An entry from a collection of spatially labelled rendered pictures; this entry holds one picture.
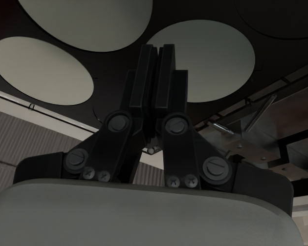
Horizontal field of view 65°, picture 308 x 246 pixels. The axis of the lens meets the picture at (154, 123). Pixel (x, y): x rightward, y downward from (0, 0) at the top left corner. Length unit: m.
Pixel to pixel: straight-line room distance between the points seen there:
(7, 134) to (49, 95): 2.14
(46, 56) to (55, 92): 0.05
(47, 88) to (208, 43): 0.18
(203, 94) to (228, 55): 0.05
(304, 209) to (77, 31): 0.38
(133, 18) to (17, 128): 2.30
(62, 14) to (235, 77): 0.15
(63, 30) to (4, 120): 2.27
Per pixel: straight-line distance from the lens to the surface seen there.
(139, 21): 0.20
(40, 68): 0.27
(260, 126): 0.35
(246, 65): 0.23
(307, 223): 2.30
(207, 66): 0.22
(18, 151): 2.40
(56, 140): 2.49
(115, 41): 0.21
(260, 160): 0.38
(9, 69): 0.29
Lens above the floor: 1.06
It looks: 31 degrees down
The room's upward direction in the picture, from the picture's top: 173 degrees counter-clockwise
